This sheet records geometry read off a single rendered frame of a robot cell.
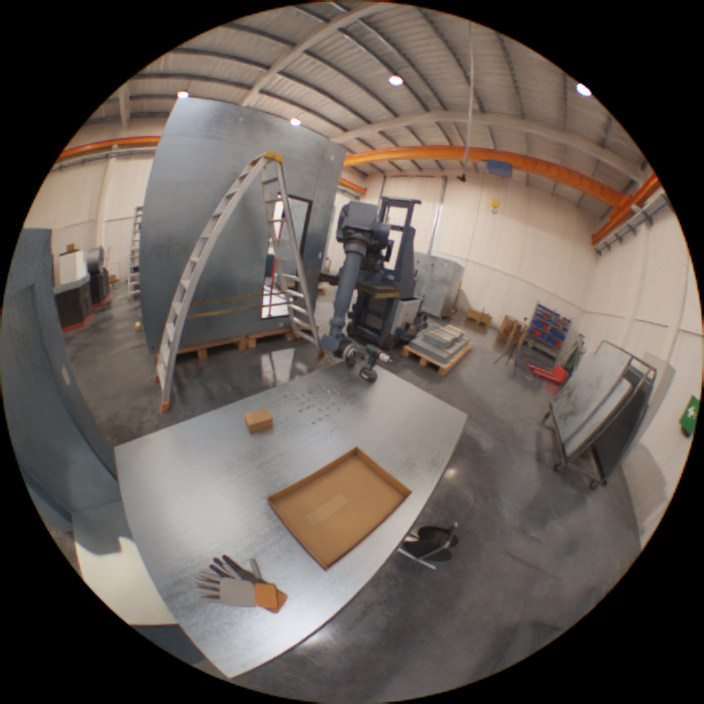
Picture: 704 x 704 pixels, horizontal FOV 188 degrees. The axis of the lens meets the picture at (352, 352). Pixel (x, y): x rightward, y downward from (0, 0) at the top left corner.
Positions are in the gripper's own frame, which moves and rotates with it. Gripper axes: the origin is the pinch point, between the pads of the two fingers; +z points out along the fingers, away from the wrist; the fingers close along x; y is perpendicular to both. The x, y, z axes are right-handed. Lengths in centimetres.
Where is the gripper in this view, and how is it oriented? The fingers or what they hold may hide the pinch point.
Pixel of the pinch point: (370, 364)
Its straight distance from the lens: 141.5
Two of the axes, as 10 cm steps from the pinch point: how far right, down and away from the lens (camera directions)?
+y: 1.9, -8.8, -4.3
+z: 7.2, 4.2, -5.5
